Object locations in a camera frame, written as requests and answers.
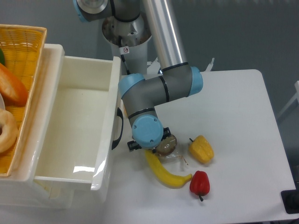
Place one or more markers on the red plastic bell pepper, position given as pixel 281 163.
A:
pixel 200 184

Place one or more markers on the orange baguette loaf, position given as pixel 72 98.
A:
pixel 11 88

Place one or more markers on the white open plastic drawer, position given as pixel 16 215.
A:
pixel 81 130

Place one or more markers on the yellow wicker basket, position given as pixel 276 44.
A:
pixel 22 47

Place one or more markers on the brown toast slice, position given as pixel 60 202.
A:
pixel 169 150

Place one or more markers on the yellow plastic bell pepper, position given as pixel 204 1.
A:
pixel 201 149

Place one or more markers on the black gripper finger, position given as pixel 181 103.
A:
pixel 133 145
pixel 166 133

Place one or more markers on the yellow plastic banana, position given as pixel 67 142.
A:
pixel 163 175

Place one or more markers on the orange round bread roll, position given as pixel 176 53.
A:
pixel 125 112

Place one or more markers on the white plate edge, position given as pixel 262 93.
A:
pixel 2 104

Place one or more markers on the green vegetable piece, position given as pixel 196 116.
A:
pixel 2 57

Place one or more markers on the white metal frame right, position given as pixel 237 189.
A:
pixel 290 106

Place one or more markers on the beige bagel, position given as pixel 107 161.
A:
pixel 9 129

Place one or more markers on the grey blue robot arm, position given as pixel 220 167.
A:
pixel 139 95

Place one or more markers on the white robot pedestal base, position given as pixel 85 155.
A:
pixel 129 42

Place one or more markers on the white plastic drawer cabinet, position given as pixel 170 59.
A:
pixel 21 188

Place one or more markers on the black device at table edge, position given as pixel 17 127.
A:
pixel 291 201

